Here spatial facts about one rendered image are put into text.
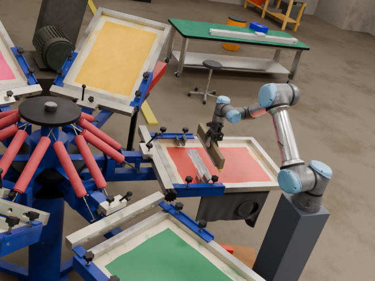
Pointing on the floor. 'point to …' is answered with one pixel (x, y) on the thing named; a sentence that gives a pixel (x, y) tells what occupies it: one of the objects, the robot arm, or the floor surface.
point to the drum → (234, 25)
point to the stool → (208, 79)
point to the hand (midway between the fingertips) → (209, 146)
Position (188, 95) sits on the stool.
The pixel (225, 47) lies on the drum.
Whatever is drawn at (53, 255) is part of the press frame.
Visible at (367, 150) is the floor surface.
